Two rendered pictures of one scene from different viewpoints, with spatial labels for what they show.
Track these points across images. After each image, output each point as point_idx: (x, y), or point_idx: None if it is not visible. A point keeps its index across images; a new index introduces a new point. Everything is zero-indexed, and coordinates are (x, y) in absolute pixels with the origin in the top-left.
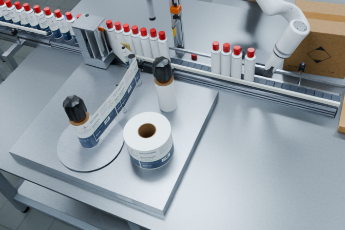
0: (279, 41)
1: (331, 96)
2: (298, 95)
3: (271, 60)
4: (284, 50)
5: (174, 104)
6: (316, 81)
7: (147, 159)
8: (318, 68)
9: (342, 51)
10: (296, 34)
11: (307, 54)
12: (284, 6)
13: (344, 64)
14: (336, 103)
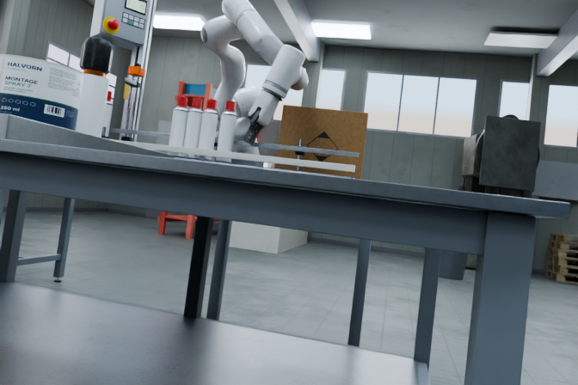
0: (269, 70)
1: None
2: (294, 161)
3: (257, 98)
4: (274, 77)
5: (95, 129)
6: (320, 152)
7: (16, 87)
8: (323, 172)
9: (351, 137)
10: (290, 49)
11: (307, 146)
12: (276, 39)
13: (356, 161)
14: (350, 165)
